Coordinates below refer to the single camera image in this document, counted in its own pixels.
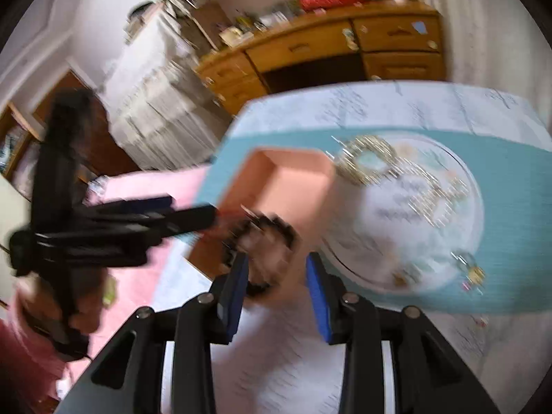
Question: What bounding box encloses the brown wooden door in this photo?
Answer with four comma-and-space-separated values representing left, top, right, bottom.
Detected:
32, 68, 144, 178

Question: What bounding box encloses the pink blanket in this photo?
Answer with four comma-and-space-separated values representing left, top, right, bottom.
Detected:
56, 167, 213, 402

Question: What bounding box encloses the white round plate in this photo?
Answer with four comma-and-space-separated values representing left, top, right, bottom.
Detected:
319, 136, 484, 295

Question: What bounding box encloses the black bead bracelet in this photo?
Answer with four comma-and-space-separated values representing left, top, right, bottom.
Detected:
221, 212, 298, 296

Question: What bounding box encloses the silver gold chain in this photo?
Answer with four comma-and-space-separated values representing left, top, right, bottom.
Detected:
394, 167, 470, 228

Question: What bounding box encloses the pile of small desk clutter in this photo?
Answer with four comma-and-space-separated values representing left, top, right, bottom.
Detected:
216, 0, 308, 49

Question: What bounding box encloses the colourful charm earring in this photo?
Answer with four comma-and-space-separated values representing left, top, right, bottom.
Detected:
451, 251, 487, 295

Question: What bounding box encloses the wooden desk with drawers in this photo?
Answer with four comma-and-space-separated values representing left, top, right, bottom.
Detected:
194, 0, 448, 116

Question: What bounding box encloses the person's left hand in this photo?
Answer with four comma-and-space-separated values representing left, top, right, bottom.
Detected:
15, 267, 108, 346

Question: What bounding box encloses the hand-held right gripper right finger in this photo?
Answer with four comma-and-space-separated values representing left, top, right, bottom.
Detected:
305, 252, 503, 414

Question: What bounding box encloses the person's left forearm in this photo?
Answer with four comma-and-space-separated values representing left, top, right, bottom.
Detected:
0, 297, 72, 414

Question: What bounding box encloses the teal table mat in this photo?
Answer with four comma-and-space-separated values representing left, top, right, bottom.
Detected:
192, 127, 552, 316

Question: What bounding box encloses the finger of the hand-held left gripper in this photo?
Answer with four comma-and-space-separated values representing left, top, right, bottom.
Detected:
129, 205, 218, 244
86, 195, 175, 225

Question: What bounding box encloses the light wooden shelf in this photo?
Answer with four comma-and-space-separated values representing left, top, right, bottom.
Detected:
0, 101, 49, 193

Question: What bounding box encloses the pink box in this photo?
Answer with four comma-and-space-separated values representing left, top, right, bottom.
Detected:
183, 147, 338, 305

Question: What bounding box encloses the white printed tablecloth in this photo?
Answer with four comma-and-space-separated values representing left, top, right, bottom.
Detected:
151, 80, 552, 414

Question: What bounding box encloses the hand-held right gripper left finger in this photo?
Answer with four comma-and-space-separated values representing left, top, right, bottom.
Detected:
54, 252, 251, 414

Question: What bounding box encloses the white cloth cover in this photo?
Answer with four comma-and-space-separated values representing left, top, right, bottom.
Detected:
102, 6, 236, 172

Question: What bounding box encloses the gold ring bracelet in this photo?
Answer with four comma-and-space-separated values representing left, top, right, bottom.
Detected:
333, 135, 401, 187

